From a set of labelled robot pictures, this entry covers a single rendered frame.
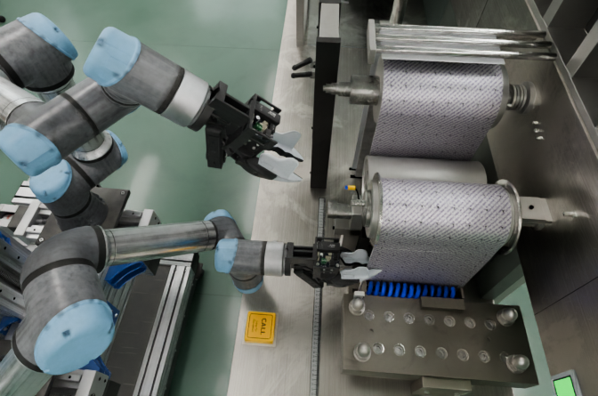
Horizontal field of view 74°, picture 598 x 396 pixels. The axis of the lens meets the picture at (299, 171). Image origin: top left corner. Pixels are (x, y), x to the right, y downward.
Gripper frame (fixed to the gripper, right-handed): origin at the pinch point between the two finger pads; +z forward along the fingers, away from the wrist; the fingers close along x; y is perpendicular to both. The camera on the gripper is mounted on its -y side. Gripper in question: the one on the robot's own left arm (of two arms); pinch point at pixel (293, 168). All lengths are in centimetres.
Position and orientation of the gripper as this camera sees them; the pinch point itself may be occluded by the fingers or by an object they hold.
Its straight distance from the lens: 70.6
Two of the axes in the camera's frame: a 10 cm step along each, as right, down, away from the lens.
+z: 7.6, 4.2, 4.9
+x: 0.7, -8.1, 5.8
